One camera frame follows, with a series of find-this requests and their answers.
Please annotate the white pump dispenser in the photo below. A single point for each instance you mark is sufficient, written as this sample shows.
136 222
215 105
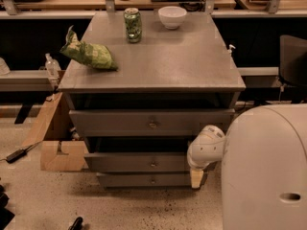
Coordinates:
231 49

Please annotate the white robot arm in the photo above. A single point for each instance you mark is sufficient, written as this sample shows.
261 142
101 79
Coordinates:
264 167

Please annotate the grey drawer cabinet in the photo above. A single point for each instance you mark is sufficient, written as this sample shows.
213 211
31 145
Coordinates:
184 69

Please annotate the black power adapter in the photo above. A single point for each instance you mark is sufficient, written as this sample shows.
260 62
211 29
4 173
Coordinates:
16 155

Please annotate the white bowl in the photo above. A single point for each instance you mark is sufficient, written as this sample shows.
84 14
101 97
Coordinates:
172 16

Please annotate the clear plastic bottle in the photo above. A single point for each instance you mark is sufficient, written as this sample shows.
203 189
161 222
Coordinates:
52 66

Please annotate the grey drawer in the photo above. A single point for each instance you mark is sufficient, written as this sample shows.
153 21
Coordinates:
114 180
98 123
139 155

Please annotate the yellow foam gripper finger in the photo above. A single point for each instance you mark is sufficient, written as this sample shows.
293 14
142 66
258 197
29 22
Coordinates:
196 178

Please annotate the green soda can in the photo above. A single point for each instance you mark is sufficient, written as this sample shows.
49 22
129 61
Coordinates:
133 23

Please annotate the grey bottom drawer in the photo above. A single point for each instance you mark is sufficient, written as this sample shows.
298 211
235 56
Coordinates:
114 180

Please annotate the black object bottom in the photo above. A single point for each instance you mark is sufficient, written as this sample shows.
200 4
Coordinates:
77 224

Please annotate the grey top drawer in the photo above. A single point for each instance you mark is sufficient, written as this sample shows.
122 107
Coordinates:
98 123

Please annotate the cardboard box left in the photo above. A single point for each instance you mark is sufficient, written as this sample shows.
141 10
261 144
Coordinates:
52 129

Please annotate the green chip bag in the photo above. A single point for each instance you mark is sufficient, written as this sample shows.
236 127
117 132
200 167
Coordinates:
92 55

